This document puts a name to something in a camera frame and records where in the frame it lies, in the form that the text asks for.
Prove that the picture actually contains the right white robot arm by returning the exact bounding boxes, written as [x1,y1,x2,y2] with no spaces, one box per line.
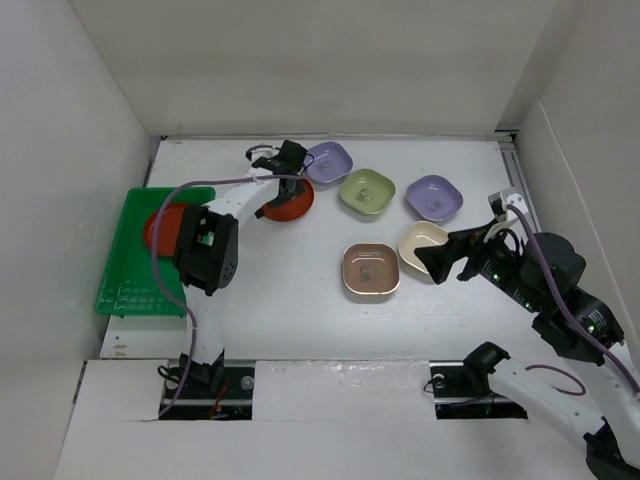
[415,222,639,479]

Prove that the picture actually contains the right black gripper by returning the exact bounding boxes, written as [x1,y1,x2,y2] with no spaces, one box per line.
[413,216,542,311]

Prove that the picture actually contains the purple cable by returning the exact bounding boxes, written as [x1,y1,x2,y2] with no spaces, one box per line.
[507,204,640,396]
[149,143,306,416]

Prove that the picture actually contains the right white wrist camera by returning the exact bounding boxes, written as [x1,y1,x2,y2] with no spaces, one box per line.
[488,187,529,223]

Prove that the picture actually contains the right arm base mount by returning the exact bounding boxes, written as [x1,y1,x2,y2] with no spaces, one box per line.
[423,360,528,420]

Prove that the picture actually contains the brown square dish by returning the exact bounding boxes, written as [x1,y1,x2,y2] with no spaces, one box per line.
[342,243,400,296]

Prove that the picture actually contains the upper left purple square dish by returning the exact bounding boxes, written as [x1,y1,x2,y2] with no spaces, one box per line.
[305,141,354,185]

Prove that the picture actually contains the purple square dish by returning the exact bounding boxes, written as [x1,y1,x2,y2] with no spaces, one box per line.
[406,175,464,222]
[305,141,354,185]

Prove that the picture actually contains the cream square dish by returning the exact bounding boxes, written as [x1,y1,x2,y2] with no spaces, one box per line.
[398,221,448,276]

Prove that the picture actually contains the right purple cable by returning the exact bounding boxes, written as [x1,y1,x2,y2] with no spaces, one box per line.
[507,204,640,396]

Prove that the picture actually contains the right purple square dish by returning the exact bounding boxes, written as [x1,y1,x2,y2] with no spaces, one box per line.
[406,175,464,222]

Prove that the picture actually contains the green plastic bin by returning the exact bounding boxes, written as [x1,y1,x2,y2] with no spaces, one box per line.
[95,187,215,317]

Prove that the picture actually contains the red round plate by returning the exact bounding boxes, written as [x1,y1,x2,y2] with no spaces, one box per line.
[261,180,315,223]
[143,202,188,257]

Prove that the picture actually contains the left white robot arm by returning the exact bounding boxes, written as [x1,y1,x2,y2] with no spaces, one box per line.
[173,140,312,397]

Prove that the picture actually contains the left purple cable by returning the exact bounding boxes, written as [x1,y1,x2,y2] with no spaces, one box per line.
[149,143,306,416]

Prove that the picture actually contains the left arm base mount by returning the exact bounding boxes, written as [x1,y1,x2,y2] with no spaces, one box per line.
[158,363,255,421]

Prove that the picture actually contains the green square dish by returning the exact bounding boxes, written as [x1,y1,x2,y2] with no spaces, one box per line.
[339,168,396,215]

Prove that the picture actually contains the right aluminium frame rail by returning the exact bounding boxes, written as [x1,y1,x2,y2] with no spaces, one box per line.
[495,130,540,232]

